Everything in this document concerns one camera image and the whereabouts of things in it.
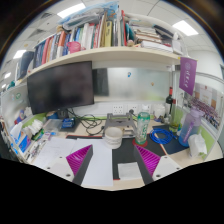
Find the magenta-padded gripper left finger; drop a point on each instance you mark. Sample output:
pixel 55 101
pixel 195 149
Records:
pixel 75 160

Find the green-labelled clear drink bottle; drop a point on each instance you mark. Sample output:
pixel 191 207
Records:
pixel 143 128

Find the blue cartoon sticker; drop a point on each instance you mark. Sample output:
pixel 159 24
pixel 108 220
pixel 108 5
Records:
pixel 129 74

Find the white tissue pack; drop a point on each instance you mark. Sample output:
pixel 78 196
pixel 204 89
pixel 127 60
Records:
pixel 197 145

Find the green drinking glass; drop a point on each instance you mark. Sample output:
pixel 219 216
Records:
pixel 174 124

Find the purple hanging banner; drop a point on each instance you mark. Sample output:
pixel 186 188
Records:
pixel 187 76

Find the clear plastic box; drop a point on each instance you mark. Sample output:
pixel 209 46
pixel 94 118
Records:
pixel 52 126

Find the large white paper sheet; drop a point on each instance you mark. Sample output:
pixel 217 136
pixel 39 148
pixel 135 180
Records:
pixel 100 166

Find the dark wine bottle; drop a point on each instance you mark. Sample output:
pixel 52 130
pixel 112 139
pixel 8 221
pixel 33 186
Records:
pixel 169 101

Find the black computer monitor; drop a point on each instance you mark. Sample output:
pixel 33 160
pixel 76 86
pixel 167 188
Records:
pixel 60 86

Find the yellow cartoon sticker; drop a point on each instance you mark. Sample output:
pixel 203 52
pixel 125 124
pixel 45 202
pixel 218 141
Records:
pixel 152 83

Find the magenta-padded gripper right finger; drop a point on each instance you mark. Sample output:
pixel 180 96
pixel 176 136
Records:
pixel 153 161

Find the written white paper sheet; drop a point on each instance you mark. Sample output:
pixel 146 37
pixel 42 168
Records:
pixel 53 151

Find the cream ceramic mug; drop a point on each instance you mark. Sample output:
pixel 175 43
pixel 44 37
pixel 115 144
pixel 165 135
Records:
pixel 113 138

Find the beige shelf unit with books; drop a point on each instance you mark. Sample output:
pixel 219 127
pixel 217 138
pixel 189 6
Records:
pixel 100 55

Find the flat round red coaster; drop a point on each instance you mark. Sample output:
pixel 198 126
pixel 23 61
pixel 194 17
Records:
pixel 134 144

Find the black desk mat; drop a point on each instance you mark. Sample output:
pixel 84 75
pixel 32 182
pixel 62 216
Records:
pixel 123 155

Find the ceiling lights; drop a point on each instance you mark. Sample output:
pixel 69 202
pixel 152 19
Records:
pixel 185 28

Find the grey metal laptop stand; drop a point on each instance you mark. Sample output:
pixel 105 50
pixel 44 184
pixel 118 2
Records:
pixel 118 120

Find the group photo wall poster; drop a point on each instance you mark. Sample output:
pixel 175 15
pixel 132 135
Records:
pixel 208 103

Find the small white paper sheet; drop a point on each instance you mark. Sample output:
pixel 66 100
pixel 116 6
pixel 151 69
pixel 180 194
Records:
pixel 129 170

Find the purple translucent water jug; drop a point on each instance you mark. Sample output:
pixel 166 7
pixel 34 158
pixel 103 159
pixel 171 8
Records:
pixel 190 128

